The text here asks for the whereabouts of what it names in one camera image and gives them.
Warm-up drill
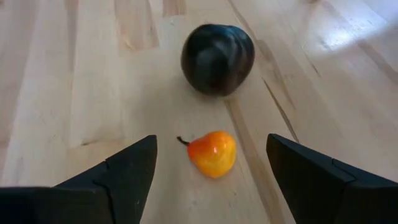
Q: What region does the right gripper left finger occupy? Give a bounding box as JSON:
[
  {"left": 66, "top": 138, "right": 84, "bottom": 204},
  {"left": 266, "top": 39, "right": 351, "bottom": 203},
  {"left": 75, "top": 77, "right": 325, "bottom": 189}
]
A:
[{"left": 0, "top": 134, "right": 159, "bottom": 224}]

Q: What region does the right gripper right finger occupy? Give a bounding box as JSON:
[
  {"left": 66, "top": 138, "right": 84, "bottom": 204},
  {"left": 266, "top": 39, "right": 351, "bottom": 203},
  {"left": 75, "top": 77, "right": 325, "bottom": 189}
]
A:
[{"left": 266, "top": 133, "right": 398, "bottom": 224}]

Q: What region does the small orange-red pear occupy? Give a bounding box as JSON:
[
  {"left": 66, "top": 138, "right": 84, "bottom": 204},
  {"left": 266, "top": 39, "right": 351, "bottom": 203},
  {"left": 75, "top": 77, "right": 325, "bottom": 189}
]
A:
[{"left": 176, "top": 130, "right": 238, "bottom": 179}]

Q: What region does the black round plum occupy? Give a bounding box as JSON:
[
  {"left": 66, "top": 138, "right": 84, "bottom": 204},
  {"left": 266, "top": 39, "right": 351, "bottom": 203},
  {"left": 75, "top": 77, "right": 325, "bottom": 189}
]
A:
[{"left": 180, "top": 23, "right": 256, "bottom": 97}]

